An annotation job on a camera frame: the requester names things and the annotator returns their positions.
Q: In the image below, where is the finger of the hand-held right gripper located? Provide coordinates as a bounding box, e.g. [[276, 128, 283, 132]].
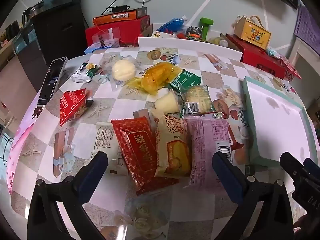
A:
[[279, 152, 304, 180], [303, 158, 320, 178]]

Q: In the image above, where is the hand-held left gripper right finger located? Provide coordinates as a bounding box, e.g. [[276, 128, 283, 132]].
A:
[[212, 152, 304, 240]]

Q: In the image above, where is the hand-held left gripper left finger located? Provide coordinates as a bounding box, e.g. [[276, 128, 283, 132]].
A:
[[27, 151, 109, 240]]

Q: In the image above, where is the pink snack packet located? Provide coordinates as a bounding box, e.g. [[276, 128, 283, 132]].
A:
[[184, 112, 233, 188]]

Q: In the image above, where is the teal rimmed white tray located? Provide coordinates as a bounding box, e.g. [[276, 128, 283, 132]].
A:
[[242, 76, 314, 168]]

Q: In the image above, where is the large red patterned snack packet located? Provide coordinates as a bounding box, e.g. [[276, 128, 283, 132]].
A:
[[111, 117, 180, 196]]

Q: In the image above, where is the cream swiss roll packet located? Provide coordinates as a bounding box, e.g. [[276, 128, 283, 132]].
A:
[[152, 114, 192, 180]]

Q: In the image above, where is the red triangular snack packet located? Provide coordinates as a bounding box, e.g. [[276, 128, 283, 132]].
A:
[[59, 88, 87, 127]]

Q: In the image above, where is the clear cracker packet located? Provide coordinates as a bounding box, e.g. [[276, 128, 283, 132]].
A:
[[179, 85, 216, 117]]

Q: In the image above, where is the white wedge cake packet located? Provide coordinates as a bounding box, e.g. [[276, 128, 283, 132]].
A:
[[154, 89, 181, 113]]

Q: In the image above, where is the green and white snack packet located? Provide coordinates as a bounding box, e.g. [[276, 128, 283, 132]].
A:
[[71, 63, 101, 83]]

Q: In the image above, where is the round white bun packet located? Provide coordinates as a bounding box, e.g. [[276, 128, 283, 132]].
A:
[[108, 57, 142, 92]]

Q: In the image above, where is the green biscuit packet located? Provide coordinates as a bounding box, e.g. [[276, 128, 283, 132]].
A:
[[169, 69, 201, 92]]

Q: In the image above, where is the yellow cake packet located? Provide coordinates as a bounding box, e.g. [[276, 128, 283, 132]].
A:
[[126, 62, 185, 96]]

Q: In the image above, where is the person's right hand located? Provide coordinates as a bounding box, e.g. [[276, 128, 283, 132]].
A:
[[293, 214, 320, 234]]

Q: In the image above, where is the checked printed tablecloth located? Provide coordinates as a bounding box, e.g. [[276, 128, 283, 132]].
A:
[[5, 46, 318, 240]]

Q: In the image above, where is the red patterned tin box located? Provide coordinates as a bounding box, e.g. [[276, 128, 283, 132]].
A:
[[277, 53, 302, 82]]

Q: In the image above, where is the smartphone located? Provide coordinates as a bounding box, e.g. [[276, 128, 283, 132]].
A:
[[37, 56, 68, 107]]

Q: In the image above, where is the red gift box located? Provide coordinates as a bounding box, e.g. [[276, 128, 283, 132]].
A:
[[226, 33, 287, 80]]

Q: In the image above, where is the blue and white tissue pack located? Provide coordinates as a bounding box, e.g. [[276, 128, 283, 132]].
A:
[[266, 46, 280, 58]]

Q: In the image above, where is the light blue pack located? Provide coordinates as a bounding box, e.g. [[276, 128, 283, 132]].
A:
[[84, 44, 113, 55]]

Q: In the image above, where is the clear plastic box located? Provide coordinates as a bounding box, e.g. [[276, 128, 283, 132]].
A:
[[91, 27, 121, 50]]

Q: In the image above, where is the clear jar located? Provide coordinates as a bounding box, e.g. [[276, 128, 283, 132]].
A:
[[209, 37, 230, 48]]

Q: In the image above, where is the white panel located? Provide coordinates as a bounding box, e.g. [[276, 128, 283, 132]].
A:
[[137, 37, 243, 61]]

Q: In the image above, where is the purple perforated basket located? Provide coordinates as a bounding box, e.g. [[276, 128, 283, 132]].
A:
[[293, 4, 320, 40]]

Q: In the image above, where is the black water dispenser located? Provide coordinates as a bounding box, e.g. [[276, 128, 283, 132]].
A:
[[31, 0, 88, 65]]

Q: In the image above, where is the plain red box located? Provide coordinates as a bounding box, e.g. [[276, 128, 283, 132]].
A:
[[85, 15, 150, 48]]

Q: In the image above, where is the colourful toy bundle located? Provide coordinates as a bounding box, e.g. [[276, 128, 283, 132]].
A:
[[183, 26, 208, 41]]

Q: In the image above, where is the open cardboard box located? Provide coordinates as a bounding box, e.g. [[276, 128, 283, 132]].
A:
[[139, 23, 237, 46]]

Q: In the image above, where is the green dumbbell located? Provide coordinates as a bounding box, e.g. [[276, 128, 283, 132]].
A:
[[199, 17, 216, 40]]

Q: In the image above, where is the cream card box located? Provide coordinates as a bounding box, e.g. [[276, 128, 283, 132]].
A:
[[151, 31, 176, 40]]

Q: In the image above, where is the orange box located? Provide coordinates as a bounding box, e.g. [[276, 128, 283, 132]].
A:
[[92, 9, 137, 27]]

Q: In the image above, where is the blue bottle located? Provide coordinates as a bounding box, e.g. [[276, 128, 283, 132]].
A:
[[162, 15, 189, 35]]

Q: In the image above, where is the black power adapter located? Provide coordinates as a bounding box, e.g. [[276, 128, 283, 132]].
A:
[[111, 4, 131, 13]]

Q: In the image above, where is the kettle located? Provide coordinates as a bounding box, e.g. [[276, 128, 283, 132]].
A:
[[22, 4, 46, 27]]

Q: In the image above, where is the white shelf frame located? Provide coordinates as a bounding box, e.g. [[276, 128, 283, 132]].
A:
[[289, 35, 308, 58]]

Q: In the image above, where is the yellow gift box with handle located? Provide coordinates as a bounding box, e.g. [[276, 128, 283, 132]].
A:
[[233, 15, 272, 50]]

